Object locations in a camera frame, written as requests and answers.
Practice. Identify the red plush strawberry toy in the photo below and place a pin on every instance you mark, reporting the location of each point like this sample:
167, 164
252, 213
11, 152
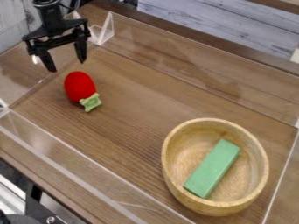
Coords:
80, 90

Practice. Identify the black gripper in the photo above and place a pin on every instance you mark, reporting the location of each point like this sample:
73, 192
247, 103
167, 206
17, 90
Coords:
56, 32

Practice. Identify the clear acrylic tray walls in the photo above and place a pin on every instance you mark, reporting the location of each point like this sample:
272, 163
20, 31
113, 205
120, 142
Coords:
96, 160

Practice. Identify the wooden bowl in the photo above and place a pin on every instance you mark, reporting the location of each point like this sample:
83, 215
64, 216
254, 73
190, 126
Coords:
186, 147

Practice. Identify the clear acrylic corner bracket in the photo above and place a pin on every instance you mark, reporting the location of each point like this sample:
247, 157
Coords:
101, 33

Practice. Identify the black metal table bracket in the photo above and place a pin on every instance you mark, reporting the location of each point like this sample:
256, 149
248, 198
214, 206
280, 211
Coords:
35, 209

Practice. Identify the green rectangular block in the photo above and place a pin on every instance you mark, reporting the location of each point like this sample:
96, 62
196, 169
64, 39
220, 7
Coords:
212, 168

